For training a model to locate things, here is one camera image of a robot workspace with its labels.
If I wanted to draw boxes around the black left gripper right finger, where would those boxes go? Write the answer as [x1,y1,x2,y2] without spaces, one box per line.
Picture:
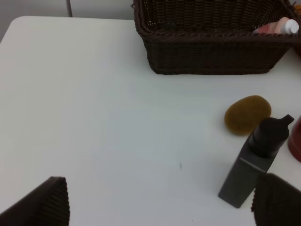
[251,173,301,226]

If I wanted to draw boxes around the brown kiwi fruit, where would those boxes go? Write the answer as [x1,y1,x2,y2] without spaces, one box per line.
[224,95,272,136]

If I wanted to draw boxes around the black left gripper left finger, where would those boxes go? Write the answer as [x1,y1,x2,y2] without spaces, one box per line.
[0,177,70,226]

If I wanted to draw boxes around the red plastic cup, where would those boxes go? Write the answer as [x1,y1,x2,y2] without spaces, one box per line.
[287,117,301,162]

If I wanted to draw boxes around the dark brown wicker basket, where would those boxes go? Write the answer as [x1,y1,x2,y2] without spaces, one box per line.
[132,0,301,75]

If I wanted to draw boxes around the pink bottle white cap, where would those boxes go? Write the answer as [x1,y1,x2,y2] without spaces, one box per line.
[253,17,299,35]

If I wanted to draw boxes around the dark green pump bottle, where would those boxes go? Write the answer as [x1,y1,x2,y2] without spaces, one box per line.
[218,115,294,208]

